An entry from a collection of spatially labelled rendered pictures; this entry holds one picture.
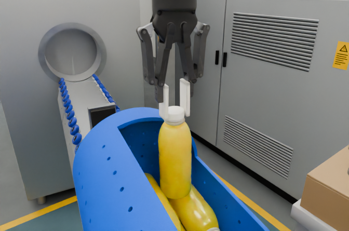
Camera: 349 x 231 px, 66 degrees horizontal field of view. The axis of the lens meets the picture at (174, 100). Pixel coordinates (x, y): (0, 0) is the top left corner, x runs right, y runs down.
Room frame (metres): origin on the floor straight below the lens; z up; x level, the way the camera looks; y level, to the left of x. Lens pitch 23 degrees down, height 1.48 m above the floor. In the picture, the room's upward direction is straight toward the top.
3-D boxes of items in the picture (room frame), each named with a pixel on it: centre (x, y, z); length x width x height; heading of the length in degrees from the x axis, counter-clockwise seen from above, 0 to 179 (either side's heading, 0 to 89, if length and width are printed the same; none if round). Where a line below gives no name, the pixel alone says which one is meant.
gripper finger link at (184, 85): (0.48, -0.02, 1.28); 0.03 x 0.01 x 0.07; 26
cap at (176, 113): (0.48, 0.00, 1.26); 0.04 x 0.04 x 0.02
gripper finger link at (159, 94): (0.46, 0.04, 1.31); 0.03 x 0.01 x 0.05; 116
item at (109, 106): (0.90, 0.27, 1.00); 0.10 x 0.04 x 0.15; 116
